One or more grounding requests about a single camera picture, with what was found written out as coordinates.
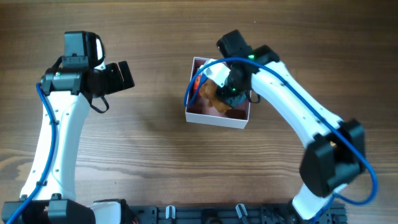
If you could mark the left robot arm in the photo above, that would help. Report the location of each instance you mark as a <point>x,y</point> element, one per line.
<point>66,91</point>

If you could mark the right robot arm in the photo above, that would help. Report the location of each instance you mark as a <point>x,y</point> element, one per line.
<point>334,149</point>

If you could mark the brown plush bear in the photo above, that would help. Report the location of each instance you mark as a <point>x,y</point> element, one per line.
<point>208,91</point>

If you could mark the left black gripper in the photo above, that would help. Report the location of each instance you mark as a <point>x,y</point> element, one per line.
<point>119,84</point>

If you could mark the red toy fire truck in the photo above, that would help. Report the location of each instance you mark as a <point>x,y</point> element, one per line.
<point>197,85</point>

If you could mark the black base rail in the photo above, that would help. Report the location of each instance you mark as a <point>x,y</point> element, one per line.
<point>278,213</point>

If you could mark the pink open cardboard box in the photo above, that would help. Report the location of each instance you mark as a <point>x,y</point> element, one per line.
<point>201,113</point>

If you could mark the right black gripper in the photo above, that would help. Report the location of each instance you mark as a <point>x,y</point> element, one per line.
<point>236,99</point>

